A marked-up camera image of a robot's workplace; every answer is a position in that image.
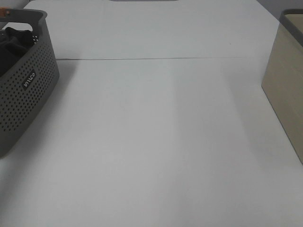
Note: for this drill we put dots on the dark grey towel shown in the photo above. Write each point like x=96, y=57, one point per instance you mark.
x=14, y=44

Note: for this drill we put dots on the grey perforated plastic basket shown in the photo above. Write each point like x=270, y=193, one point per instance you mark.
x=26, y=86

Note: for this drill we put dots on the beige fabric storage bin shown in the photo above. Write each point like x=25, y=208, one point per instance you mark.
x=283, y=78

